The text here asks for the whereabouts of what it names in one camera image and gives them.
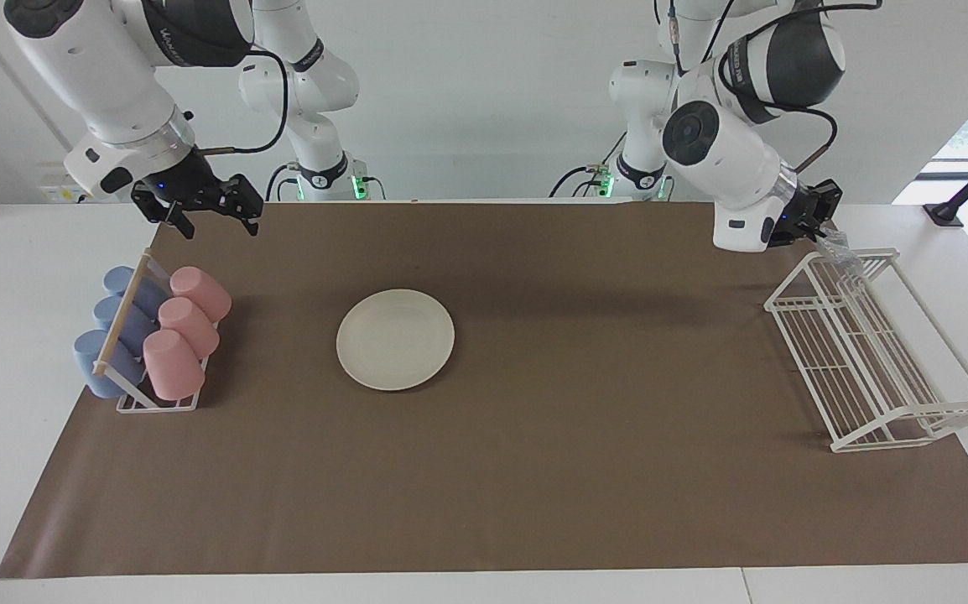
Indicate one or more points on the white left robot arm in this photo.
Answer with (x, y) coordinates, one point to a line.
(727, 159)

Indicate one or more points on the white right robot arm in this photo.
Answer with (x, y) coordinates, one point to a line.
(98, 75)

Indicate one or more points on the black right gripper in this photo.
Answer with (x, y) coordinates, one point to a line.
(182, 180)

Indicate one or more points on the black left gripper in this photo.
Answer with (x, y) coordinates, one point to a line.
(790, 216)

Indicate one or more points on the brown table mat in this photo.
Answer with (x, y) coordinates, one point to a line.
(618, 419)

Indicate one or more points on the white wall outlet box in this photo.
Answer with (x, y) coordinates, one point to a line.
(52, 195)

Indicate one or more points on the cream round plate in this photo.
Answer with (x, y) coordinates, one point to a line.
(396, 340)

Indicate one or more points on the blue cup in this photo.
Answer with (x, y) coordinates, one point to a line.
(115, 319)
(119, 279)
(96, 369)

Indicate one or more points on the pink cup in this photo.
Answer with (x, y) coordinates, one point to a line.
(201, 292)
(190, 327)
(172, 367)

